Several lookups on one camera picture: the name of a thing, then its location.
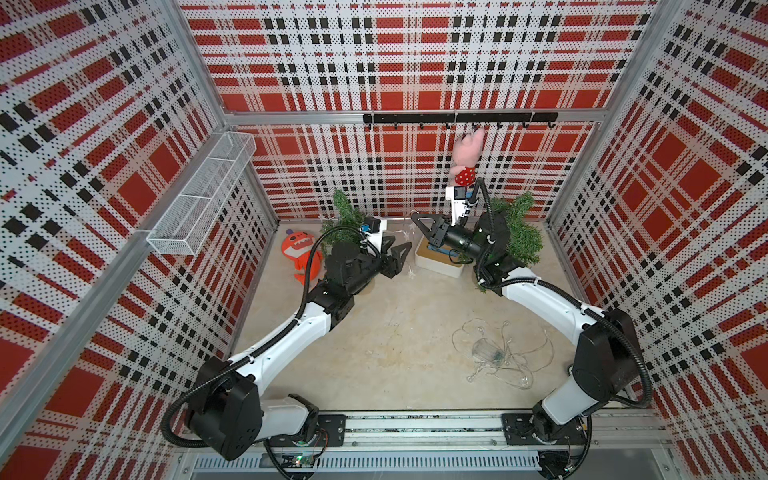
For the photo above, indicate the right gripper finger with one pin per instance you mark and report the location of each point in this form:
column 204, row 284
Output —
column 423, row 237
column 427, row 219

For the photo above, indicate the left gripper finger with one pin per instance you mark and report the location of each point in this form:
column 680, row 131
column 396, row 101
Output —
column 396, row 259
column 387, row 243

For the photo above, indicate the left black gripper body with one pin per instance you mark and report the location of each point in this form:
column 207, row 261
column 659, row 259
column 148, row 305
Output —
column 386, row 265

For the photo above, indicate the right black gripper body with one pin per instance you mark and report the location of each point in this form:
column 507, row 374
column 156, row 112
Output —
column 454, row 236

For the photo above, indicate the clear star string light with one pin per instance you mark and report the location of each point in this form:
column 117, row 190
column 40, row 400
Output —
column 405, row 231

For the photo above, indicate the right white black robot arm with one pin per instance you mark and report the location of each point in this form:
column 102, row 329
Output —
column 608, row 365

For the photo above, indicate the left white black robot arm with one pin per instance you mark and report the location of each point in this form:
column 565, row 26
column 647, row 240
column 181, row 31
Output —
column 225, row 409

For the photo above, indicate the left small green christmas tree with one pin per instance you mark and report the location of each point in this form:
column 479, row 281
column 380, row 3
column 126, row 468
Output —
column 347, row 215

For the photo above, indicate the small green christmas tree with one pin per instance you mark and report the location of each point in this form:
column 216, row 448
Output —
column 518, row 243
column 347, row 215

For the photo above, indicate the right small green christmas tree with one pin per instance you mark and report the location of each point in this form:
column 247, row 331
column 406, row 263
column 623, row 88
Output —
column 518, row 243

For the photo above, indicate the white tissue box wooden lid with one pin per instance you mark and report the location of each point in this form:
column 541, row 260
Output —
column 435, row 261

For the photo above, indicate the pink pig plush toy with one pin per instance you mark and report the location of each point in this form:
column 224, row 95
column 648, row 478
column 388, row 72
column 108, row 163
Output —
column 465, row 157

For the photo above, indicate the red shark plush toy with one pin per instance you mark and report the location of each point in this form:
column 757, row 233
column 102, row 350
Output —
column 297, row 246

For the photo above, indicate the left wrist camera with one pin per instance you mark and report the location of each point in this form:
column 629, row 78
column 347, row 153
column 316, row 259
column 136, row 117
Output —
column 373, row 228

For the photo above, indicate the right clear string light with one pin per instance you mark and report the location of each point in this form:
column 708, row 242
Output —
column 491, row 352

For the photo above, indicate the black wall hook rail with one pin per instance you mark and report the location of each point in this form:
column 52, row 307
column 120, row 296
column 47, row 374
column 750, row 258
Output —
column 444, row 118

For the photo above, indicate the white wire mesh basket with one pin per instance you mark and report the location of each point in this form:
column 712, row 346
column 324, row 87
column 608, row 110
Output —
column 185, row 225

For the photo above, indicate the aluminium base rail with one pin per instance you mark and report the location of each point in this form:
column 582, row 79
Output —
column 462, row 444

